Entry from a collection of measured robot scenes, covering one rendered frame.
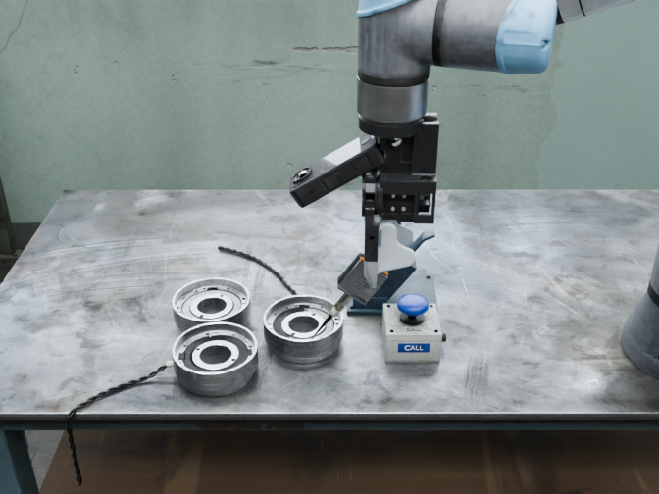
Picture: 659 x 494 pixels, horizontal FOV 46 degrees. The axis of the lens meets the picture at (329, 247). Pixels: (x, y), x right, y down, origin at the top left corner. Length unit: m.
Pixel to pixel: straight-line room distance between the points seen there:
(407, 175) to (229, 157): 1.85
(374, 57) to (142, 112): 1.91
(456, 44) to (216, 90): 1.87
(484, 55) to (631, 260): 0.61
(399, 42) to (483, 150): 1.92
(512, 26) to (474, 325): 0.47
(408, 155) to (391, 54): 0.12
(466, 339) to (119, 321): 0.48
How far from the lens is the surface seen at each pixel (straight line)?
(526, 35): 0.77
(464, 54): 0.78
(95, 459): 1.28
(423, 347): 1.00
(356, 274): 0.93
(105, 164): 2.77
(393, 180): 0.85
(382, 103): 0.81
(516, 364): 1.03
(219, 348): 1.00
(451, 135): 2.65
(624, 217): 1.43
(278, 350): 1.00
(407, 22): 0.78
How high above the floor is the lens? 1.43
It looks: 30 degrees down
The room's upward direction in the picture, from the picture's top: straight up
